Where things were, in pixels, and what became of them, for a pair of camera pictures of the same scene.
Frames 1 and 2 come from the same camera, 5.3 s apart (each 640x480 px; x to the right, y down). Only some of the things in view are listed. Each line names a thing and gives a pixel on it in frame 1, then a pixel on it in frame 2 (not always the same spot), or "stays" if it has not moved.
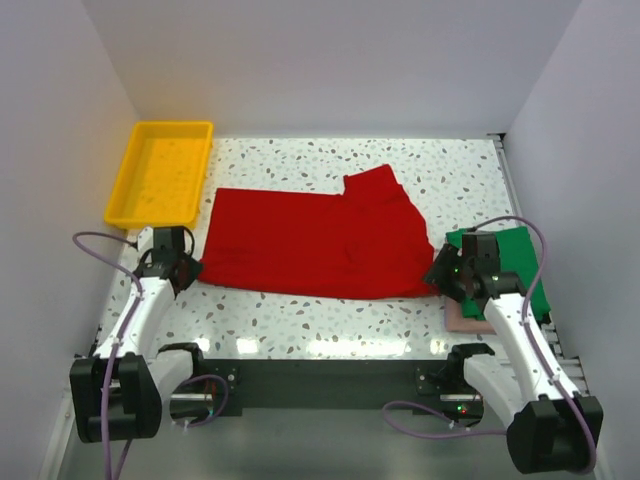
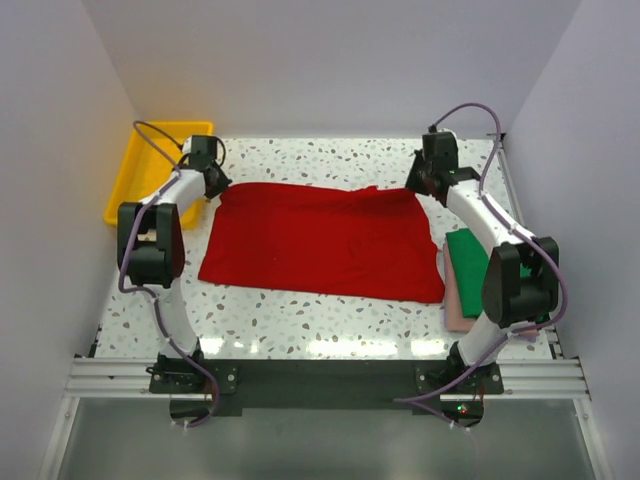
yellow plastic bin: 161,181 stays
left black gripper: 195,268 to 223,182
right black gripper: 437,272 to 411,182
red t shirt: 363,244 stays
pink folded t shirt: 455,322 stays
